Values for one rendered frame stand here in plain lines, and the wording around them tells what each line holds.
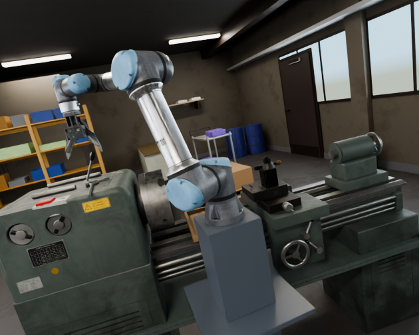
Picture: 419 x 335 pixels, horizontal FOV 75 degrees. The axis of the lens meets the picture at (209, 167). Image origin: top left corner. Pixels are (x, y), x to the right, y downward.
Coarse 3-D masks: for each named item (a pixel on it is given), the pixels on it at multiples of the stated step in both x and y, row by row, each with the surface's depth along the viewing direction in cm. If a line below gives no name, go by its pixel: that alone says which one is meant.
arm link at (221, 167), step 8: (200, 160) 98; (208, 160) 94; (216, 160) 93; (224, 160) 94; (208, 168) 91; (216, 168) 93; (224, 168) 94; (216, 176) 91; (224, 176) 94; (232, 176) 98; (224, 184) 94; (232, 184) 97; (224, 192) 95; (232, 192) 97
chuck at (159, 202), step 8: (152, 176) 140; (160, 176) 140; (152, 184) 136; (152, 192) 134; (160, 192) 135; (152, 200) 133; (160, 200) 134; (168, 200) 135; (152, 208) 133; (160, 208) 134; (168, 208) 135; (160, 216) 136; (168, 216) 137; (160, 224) 139; (168, 224) 141
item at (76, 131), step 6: (66, 114) 115; (72, 114) 116; (66, 120) 116; (72, 120) 118; (72, 126) 117; (78, 126) 117; (84, 126) 124; (66, 132) 117; (72, 132) 117; (78, 132) 118; (84, 132) 122; (72, 138) 118; (78, 138) 118
